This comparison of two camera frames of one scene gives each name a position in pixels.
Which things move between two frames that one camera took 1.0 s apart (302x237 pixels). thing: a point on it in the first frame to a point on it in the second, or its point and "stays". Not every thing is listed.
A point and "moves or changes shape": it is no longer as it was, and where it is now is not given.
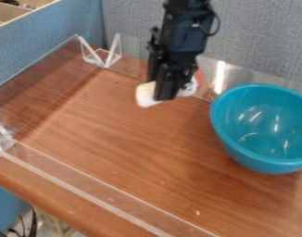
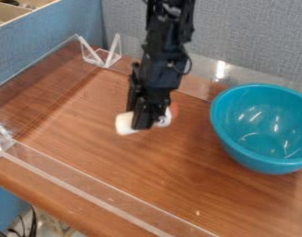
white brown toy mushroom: (145, 93) moves or changes shape
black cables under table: (34, 229) stays
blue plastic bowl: (261, 122) stays
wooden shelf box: (9, 10) stays
